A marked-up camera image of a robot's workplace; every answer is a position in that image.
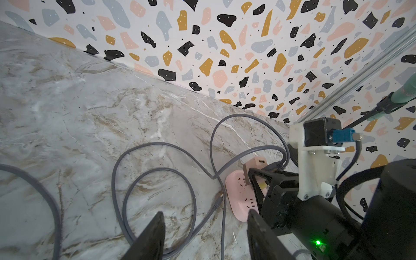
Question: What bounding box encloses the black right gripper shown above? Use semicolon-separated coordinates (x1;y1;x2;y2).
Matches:
248;168;358;257

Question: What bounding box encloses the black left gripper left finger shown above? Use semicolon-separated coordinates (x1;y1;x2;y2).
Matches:
121;211;166;260

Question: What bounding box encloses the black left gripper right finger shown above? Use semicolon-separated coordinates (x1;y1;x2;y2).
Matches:
247;210;286;260

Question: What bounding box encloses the grey cable of pink charger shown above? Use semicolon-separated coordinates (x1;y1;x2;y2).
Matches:
111;141;290;260

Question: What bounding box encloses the pink USB charger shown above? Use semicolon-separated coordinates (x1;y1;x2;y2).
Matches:
243;156;268;185

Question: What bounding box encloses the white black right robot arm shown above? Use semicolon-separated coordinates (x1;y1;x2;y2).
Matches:
248;159;416;260

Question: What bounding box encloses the pink power strip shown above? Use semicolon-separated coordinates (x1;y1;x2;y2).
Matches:
225;170;258;222

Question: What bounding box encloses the black microphone stand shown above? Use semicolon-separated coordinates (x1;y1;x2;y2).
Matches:
344;91;416;129

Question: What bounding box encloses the green microphone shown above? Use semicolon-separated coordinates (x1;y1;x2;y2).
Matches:
367;74;416;121

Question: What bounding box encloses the grey cable of green charger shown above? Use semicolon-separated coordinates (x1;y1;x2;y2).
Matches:
0;163;62;260

